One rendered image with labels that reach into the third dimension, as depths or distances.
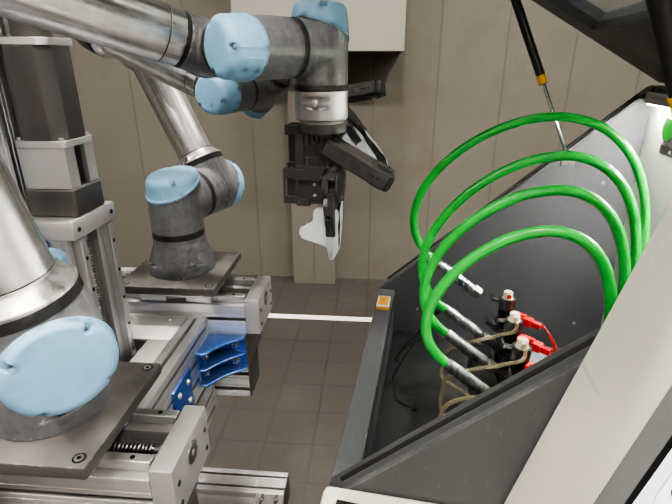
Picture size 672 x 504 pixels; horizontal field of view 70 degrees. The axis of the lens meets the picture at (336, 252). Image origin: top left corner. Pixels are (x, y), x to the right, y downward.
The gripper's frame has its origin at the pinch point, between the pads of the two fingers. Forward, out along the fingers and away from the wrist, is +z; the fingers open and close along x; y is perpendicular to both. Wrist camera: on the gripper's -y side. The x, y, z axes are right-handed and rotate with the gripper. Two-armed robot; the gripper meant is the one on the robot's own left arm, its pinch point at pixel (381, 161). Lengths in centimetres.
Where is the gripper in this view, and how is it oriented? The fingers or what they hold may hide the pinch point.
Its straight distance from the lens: 97.6
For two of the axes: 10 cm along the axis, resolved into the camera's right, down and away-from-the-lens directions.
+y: -7.3, 5.7, 3.8
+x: -3.8, 1.3, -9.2
